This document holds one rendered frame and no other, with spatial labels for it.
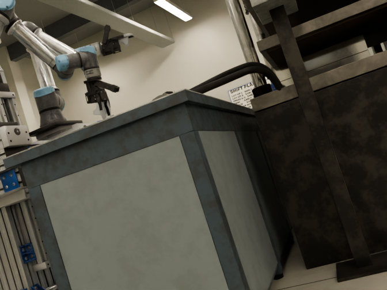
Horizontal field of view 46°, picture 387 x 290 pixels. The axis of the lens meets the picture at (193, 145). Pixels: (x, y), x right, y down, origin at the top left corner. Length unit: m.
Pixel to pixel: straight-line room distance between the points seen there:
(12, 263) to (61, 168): 0.97
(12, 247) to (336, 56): 1.89
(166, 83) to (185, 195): 8.56
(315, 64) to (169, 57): 7.62
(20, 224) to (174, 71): 7.75
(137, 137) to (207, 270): 0.47
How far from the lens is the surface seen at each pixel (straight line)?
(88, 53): 2.26
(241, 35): 2.14
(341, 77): 2.03
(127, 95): 10.32
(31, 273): 2.46
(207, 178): 1.39
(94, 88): 2.27
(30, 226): 2.42
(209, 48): 9.68
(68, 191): 1.59
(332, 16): 2.18
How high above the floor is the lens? 0.54
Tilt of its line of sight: 4 degrees up
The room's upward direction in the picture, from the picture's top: 18 degrees counter-clockwise
